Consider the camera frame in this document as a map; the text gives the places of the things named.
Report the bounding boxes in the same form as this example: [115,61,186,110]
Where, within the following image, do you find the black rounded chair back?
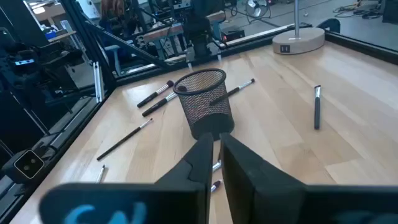
[316,17,341,34]

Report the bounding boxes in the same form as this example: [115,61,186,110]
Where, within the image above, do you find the fluffy brown-head makeup brush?
[136,80,175,109]

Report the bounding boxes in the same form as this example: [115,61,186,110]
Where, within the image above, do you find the makeup brush Solve print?
[95,164,106,185]

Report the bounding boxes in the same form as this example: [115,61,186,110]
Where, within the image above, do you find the long thin black makeup brush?
[96,118,154,162]

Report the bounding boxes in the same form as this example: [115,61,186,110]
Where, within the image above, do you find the person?
[98,0,133,62]

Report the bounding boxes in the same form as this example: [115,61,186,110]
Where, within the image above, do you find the black equipment with blue light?
[0,26,94,131]

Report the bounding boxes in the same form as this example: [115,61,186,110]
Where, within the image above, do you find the black exterior camera box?
[1,148,47,185]

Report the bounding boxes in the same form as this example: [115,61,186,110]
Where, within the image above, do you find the aluminium bracket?
[93,61,106,104]

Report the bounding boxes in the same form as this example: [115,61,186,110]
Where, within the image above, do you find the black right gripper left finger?
[39,132,215,224]

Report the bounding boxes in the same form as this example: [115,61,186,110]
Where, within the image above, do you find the black box with red light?
[221,26,246,43]

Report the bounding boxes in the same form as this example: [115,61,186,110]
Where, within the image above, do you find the white shade table lamp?
[272,0,326,55]

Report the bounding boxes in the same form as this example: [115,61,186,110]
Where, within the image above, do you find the black frame strut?
[60,0,118,91]
[85,21,170,69]

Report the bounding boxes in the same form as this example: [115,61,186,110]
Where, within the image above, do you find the slim silver-ferrule makeup brush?
[209,78,256,106]

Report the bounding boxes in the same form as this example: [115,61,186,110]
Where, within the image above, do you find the black table edge rail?
[0,21,398,224]

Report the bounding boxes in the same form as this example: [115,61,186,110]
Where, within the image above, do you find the black floor cables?
[333,0,384,20]

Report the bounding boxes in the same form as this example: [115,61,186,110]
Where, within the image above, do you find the purple-brown head makeup brush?
[210,179,223,193]

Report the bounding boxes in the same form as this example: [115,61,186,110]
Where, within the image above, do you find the black mesh pencil cup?
[172,68,235,141]

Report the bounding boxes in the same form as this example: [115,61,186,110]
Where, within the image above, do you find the round dark-head makeup brush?
[142,85,188,118]

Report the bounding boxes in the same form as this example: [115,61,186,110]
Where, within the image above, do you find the wood-top workbench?
[141,10,227,62]

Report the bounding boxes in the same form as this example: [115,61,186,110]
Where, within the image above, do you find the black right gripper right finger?
[219,132,398,224]

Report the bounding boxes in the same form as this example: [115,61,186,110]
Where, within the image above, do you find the floor fan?
[244,0,270,19]

